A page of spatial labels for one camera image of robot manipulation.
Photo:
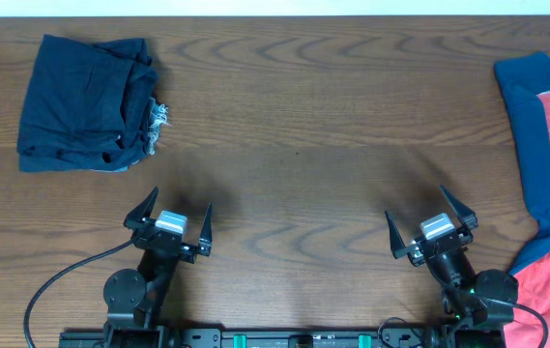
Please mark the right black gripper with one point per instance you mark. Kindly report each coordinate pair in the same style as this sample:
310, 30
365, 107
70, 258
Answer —
418, 254

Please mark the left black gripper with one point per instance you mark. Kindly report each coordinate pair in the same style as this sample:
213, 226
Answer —
140, 218

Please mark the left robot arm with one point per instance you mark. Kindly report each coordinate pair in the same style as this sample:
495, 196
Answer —
135, 297

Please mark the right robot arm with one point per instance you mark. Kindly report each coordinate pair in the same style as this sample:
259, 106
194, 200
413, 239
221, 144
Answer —
479, 304

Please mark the folded dark navy garment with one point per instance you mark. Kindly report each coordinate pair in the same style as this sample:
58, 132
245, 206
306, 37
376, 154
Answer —
89, 106

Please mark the blue t-shirt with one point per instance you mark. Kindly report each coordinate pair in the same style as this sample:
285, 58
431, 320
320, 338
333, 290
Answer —
521, 81

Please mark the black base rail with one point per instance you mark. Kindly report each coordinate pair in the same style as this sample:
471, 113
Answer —
215, 338

